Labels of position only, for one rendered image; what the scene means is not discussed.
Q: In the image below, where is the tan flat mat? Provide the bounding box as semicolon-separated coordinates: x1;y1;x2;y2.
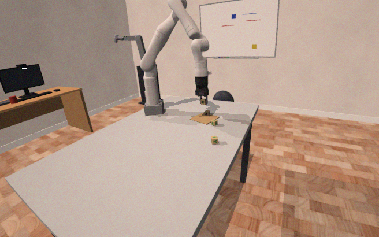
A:
190;113;219;124

